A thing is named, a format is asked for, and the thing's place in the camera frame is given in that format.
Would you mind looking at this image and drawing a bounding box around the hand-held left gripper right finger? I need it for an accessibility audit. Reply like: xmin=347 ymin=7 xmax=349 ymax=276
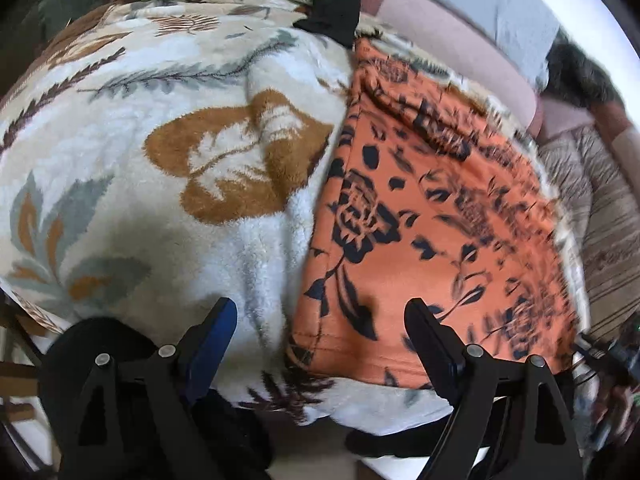
xmin=403 ymin=297 xmax=586 ymax=480

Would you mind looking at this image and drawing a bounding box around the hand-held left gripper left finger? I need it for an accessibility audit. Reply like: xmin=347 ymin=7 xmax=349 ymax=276
xmin=62 ymin=297 xmax=273 ymax=480

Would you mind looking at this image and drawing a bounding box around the orange floral cloth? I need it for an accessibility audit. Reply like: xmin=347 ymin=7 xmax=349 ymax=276
xmin=284 ymin=37 xmax=576 ymax=391

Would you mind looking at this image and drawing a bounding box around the brown striped cloth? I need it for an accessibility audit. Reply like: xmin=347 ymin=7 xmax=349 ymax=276
xmin=537 ymin=122 xmax=640 ymax=348

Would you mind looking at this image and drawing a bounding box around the beige leaf-print fleece blanket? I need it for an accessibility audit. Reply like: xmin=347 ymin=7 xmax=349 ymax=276
xmin=0 ymin=0 xmax=588 ymax=436

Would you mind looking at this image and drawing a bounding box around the dark fuzzy cloth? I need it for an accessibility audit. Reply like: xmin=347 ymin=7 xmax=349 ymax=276
xmin=546 ymin=27 xmax=623 ymax=111

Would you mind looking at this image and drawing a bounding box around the pink bolster pillow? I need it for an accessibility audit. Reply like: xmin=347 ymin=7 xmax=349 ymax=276
xmin=356 ymin=0 xmax=547 ymax=138

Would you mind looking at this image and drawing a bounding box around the grey pillow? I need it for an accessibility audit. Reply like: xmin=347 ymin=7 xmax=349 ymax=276
xmin=412 ymin=0 xmax=562 ymax=92

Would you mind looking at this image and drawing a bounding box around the black cloth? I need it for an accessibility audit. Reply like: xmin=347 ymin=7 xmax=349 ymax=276
xmin=292 ymin=0 xmax=363 ymax=50

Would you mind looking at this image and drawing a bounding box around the wooden furniture frame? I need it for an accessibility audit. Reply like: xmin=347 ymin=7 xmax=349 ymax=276
xmin=0 ymin=290 xmax=68 ymax=466

